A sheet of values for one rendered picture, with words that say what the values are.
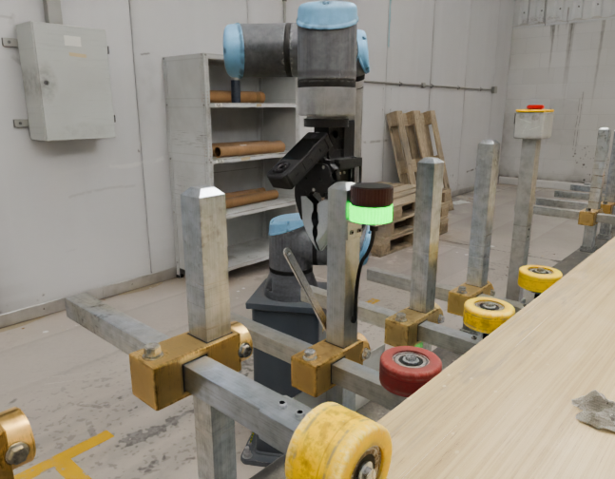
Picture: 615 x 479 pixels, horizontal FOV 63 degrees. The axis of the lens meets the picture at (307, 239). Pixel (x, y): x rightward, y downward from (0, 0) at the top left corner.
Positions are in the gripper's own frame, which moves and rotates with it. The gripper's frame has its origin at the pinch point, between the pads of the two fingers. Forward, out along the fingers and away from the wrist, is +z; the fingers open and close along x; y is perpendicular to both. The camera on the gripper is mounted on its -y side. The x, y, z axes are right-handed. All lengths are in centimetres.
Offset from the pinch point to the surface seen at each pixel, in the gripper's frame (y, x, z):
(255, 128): 223, 261, -5
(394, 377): -11.0, -22.6, 11.2
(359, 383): -8.5, -15.5, 15.9
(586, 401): -2.9, -42.3, 10.0
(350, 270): -3.5, -9.6, 1.7
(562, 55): 778, 199, -96
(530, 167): 71, -9, -7
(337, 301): -4.7, -8.3, 6.6
